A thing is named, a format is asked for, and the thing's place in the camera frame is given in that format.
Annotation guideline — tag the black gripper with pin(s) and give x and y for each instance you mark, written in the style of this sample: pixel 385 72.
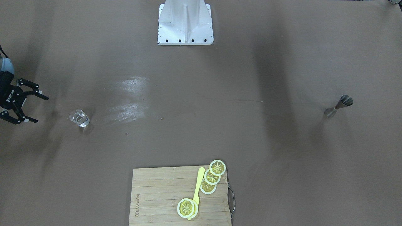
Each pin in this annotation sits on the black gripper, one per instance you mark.
pixel 9 95

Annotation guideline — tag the clear glass measuring cup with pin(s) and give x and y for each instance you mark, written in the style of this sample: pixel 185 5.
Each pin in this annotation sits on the clear glass measuring cup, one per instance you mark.
pixel 79 117

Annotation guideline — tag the steel jigger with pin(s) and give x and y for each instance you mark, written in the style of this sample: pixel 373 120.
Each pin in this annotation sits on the steel jigger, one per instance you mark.
pixel 344 101

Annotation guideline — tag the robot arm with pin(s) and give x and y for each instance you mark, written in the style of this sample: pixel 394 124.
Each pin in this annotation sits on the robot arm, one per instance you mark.
pixel 7 66

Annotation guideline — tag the bamboo cutting board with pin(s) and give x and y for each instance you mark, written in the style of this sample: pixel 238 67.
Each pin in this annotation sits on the bamboo cutting board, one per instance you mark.
pixel 156 193

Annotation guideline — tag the lemon slice on knife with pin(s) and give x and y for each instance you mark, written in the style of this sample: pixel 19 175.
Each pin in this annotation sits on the lemon slice on knife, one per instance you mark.
pixel 187 208

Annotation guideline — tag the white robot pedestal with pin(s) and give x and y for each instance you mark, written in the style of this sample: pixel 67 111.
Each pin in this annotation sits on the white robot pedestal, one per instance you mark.
pixel 185 23

